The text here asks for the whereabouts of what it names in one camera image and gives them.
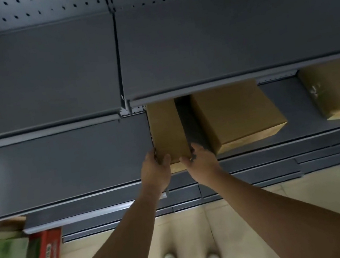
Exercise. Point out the person's left hand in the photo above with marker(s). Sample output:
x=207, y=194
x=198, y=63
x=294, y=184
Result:
x=156, y=174

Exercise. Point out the person's right hand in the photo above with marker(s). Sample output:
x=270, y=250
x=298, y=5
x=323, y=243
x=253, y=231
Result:
x=204, y=166

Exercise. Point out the brown cardboard box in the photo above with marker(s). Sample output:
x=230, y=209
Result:
x=231, y=111
x=166, y=127
x=335, y=86

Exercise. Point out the grey metal pegboard shelf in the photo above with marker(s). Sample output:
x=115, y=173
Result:
x=37, y=73

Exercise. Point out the person's left forearm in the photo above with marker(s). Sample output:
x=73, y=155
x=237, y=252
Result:
x=121, y=252

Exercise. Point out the person's right forearm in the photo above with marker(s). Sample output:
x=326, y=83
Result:
x=292, y=220

